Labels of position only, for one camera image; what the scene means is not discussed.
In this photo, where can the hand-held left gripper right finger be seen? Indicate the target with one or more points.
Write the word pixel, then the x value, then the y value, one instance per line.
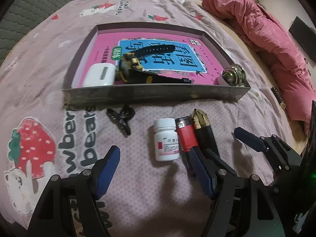
pixel 201 175

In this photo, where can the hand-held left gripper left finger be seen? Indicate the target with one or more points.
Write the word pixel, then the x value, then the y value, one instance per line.
pixel 107 175

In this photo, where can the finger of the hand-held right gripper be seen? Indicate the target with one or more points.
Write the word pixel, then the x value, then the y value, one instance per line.
pixel 249 139

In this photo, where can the red lighter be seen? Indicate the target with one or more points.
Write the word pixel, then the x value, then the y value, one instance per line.
pixel 186 135

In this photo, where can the white pill bottle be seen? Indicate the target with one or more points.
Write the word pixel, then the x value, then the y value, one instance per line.
pixel 166 143

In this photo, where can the black hair clip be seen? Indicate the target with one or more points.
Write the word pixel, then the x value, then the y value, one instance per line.
pixel 122 118

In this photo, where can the brass door knob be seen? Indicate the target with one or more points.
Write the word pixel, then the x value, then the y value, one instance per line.
pixel 233 75

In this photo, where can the shallow grey cardboard box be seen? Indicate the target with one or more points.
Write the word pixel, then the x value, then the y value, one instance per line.
pixel 148 92

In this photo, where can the white earbuds case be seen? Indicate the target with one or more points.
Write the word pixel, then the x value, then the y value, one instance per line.
pixel 98 75

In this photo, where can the yellow and black wristwatch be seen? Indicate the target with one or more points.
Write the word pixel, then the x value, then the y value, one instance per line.
pixel 126 68

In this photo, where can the black and gold mattress label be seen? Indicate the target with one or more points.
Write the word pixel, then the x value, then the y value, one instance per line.
pixel 278 98

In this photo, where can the beige mattress sheet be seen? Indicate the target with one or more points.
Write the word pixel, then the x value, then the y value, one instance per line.
pixel 266 79

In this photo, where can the pink and blue book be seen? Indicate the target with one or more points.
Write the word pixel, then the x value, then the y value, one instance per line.
pixel 172 61

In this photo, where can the pink quilt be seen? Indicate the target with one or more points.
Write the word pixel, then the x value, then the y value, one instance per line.
pixel 259 29

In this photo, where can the black television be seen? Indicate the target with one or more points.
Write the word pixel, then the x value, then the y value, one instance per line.
pixel 303 39

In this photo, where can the grey quilted cover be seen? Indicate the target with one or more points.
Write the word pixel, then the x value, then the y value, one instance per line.
pixel 37 5

